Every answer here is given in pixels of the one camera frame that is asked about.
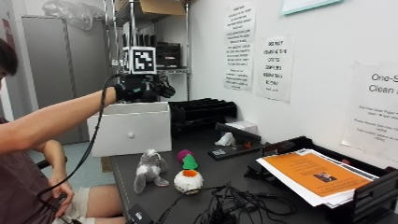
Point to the black equipment on shelf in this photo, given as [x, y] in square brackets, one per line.
[167, 56]

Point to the black file organizer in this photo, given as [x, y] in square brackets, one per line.
[198, 113]

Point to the white marker cube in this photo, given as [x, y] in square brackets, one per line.
[141, 59]

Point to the the person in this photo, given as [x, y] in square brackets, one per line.
[20, 186]

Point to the black chair armrest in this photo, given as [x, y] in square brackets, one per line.
[42, 163]

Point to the white drawer box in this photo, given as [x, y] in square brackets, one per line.
[131, 127]

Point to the metal shelf rack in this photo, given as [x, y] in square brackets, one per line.
[186, 37]

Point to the small black device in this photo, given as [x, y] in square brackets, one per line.
[138, 215]

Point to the pink ball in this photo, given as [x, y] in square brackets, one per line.
[183, 154]

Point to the white crumpled paper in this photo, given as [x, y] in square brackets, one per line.
[225, 140]

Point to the white small box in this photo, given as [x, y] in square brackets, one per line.
[243, 126]

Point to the grey plush bunny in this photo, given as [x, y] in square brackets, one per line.
[149, 171]

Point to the flat black device with label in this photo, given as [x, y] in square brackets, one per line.
[230, 151]

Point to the cardboard box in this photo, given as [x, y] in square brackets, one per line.
[153, 7]

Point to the grey metal cabinet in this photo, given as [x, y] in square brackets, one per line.
[53, 62]

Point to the white round plush toy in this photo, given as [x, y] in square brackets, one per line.
[187, 182]

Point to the clear plastic bag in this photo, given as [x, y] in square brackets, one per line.
[74, 12]

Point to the paper stack with orange sheet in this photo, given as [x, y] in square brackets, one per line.
[314, 174]

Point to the black paper tray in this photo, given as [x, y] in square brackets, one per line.
[372, 199]

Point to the tall printed wall sheet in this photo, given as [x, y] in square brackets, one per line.
[239, 46]

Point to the short printed wall sheet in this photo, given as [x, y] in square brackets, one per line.
[274, 68]

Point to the green edged wall board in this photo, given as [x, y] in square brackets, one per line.
[306, 5]

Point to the large printed wall sheet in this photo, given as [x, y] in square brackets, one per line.
[372, 109]

